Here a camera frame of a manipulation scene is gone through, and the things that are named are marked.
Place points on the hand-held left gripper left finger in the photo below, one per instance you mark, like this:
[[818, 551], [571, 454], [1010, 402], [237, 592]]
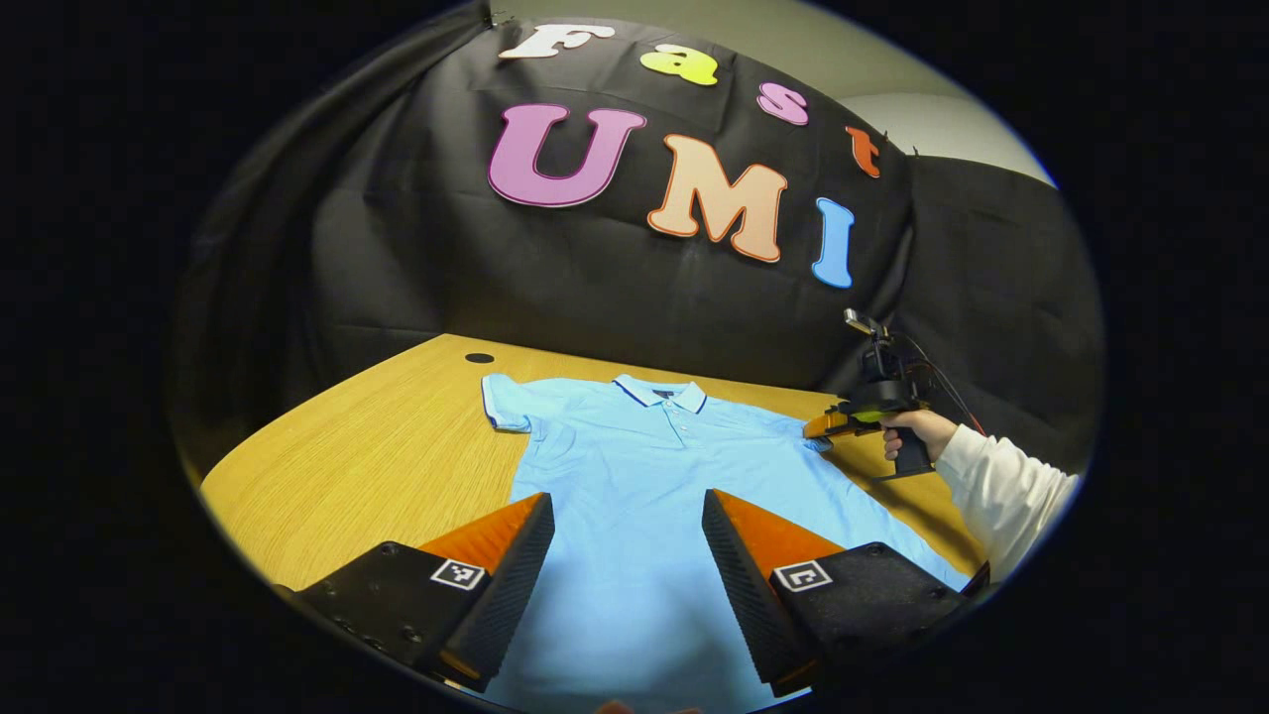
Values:
[[511, 595]]

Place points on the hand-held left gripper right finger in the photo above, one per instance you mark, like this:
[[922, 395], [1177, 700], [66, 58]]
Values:
[[749, 595]]

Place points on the light blue T-shirt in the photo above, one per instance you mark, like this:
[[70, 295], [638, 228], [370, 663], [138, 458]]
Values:
[[644, 466]]

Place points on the black backdrop cloth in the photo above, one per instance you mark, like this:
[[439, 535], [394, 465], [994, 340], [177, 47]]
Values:
[[595, 288]]

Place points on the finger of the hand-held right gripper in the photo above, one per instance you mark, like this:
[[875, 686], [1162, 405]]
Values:
[[838, 424]]

